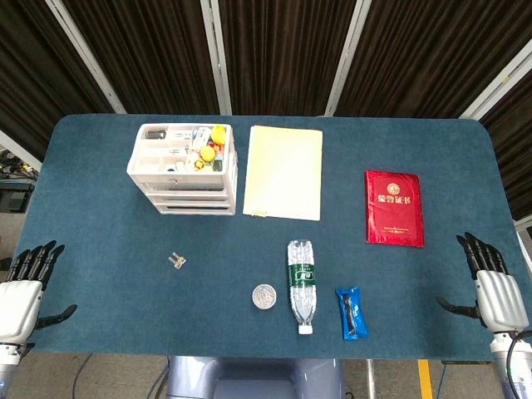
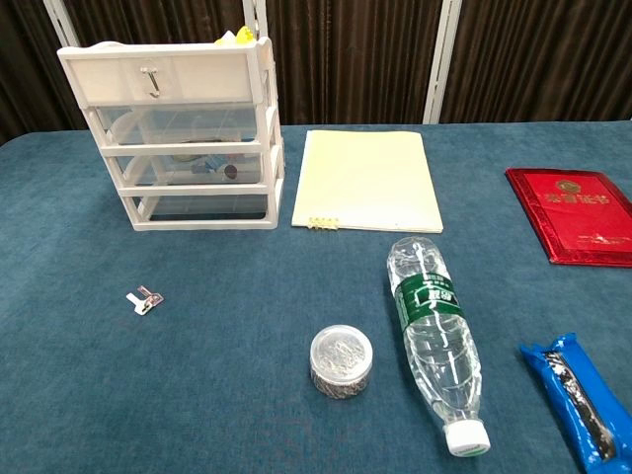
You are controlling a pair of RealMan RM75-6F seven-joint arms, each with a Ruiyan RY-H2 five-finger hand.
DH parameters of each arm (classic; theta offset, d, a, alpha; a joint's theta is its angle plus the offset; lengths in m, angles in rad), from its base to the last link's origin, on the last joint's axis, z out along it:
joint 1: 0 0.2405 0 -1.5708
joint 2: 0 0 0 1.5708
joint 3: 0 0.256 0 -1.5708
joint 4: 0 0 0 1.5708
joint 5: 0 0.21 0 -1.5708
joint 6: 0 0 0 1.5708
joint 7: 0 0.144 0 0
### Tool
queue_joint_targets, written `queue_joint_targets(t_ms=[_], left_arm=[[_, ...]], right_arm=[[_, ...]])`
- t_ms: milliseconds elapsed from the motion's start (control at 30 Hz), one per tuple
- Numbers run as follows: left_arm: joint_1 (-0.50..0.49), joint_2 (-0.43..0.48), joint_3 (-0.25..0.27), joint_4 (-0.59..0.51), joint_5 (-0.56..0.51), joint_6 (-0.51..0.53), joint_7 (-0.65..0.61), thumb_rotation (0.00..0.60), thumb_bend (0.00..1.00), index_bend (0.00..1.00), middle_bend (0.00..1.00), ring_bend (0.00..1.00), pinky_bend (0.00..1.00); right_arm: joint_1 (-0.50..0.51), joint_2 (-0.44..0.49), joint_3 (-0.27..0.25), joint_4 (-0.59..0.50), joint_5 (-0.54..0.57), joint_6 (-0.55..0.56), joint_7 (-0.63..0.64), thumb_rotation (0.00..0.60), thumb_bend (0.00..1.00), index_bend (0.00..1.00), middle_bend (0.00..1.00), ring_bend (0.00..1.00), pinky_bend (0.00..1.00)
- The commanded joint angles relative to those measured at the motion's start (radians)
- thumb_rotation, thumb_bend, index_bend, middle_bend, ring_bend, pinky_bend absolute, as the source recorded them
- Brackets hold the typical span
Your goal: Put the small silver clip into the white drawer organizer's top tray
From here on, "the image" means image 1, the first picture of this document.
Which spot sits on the small yellow round toy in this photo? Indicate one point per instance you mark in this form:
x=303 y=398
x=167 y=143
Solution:
x=207 y=153

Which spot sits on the red certificate book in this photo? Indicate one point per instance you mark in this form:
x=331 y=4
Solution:
x=395 y=216

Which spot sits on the clear plastic drawer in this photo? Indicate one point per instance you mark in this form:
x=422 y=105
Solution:
x=199 y=208
x=195 y=198
x=199 y=185

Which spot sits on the blue snack packet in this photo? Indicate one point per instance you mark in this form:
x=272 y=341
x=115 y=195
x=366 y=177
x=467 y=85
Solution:
x=351 y=313

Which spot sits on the metal keys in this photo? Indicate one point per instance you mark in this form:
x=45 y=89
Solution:
x=178 y=262

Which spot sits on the dark brown pleated curtain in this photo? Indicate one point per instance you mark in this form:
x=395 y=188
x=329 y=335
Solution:
x=515 y=158
x=424 y=54
x=33 y=75
x=282 y=54
x=154 y=54

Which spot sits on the pale yellow paper folder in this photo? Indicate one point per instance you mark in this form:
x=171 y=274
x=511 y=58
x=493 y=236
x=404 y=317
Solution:
x=282 y=174

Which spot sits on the white plastic drawer organizer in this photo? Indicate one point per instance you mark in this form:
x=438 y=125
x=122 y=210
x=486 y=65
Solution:
x=139 y=164

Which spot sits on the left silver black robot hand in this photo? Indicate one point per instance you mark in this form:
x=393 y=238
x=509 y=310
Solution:
x=16 y=303

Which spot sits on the small green item in tray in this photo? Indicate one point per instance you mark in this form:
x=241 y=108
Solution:
x=218 y=166

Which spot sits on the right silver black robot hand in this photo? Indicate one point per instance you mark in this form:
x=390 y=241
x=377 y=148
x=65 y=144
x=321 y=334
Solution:
x=500 y=301

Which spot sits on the white aluminium frame post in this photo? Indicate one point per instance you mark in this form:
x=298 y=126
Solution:
x=347 y=58
x=18 y=149
x=498 y=81
x=216 y=54
x=85 y=56

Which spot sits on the black equipment box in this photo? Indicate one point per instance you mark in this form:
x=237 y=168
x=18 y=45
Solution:
x=14 y=197

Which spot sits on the grey table leg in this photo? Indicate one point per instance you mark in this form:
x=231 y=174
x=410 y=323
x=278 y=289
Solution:
x=370 y=380

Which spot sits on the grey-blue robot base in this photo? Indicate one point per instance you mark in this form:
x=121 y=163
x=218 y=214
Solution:
x=249 y=378

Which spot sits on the blue felt table cover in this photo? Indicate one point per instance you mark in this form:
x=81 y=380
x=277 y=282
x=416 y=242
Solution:
x=124 y=299

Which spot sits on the small black item in tray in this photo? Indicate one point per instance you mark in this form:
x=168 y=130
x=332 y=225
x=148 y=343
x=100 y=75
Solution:
x=154 y=134

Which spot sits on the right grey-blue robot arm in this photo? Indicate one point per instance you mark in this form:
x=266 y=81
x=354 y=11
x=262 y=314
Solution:
x=500 y=365

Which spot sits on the clear water bottle green label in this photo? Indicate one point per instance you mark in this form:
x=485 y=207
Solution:
x=302 y=276

